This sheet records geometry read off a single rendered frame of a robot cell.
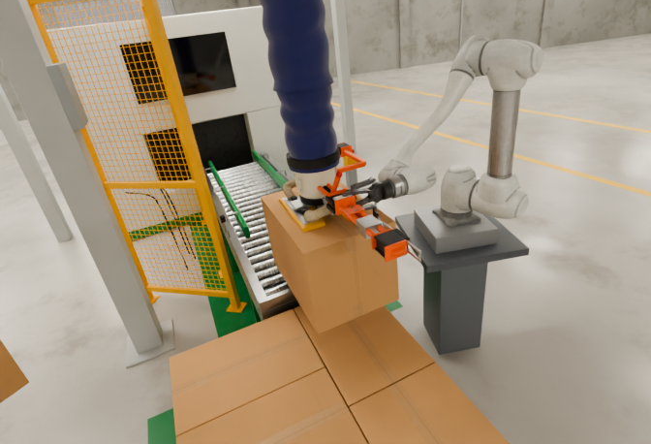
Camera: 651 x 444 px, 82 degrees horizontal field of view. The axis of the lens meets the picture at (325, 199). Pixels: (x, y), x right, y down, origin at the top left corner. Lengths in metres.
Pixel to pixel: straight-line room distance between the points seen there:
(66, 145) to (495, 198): 2.05
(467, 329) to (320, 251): 1.22
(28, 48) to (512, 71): 2.03
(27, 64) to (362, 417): 2.04
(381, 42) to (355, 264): 11.64
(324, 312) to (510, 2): 13.54
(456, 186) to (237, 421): 1.34
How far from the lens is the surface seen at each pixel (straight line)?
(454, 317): 2.28
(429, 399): 1.59
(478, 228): 1.96
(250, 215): 2.94
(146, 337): 2.81
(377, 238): 1.13
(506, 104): 1.67
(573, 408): 2.40
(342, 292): 1.56
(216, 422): 1.66
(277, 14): 1.42
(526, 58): 1.60
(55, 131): 2.25
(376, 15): 12.82
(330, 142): 1.50
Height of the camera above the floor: 1.84
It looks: 26 degrees down
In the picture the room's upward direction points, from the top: 7 degrees counter-clockwise
